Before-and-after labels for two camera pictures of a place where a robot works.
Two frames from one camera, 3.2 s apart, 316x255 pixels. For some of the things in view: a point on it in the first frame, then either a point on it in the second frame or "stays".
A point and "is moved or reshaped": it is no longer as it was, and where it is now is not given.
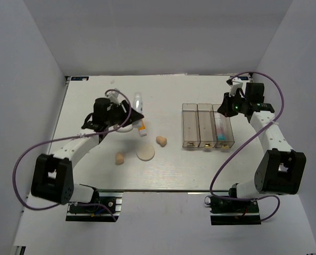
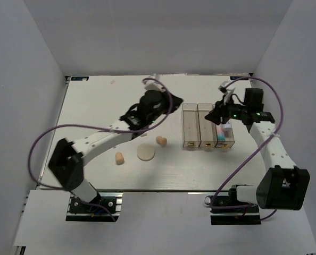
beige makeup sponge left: [119, 159] stays
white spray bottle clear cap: [138, 106] is moved or reshaped
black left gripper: [129, 117] -> [176, 101]
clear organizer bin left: [190, 125] stays
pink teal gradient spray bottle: [221, 128] stays
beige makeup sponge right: [161, 141] stays
